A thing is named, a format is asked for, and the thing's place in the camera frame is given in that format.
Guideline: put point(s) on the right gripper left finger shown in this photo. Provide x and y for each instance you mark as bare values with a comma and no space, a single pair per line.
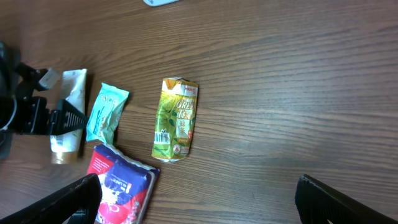
78,202

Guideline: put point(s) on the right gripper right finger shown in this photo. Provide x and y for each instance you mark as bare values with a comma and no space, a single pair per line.
317,202

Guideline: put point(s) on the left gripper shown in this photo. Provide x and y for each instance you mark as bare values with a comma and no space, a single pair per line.
29,113

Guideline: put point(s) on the white tube gold cap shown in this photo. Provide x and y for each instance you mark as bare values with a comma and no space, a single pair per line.
65,147

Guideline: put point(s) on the teal tissue pack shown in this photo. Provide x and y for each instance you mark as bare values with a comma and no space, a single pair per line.
106,113

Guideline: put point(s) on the red purple liner pack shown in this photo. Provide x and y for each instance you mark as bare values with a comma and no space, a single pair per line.
126,185

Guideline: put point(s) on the white barcode scanner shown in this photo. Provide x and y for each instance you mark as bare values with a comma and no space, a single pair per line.
155,3

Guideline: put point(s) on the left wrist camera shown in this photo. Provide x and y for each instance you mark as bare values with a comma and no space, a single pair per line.
49,79

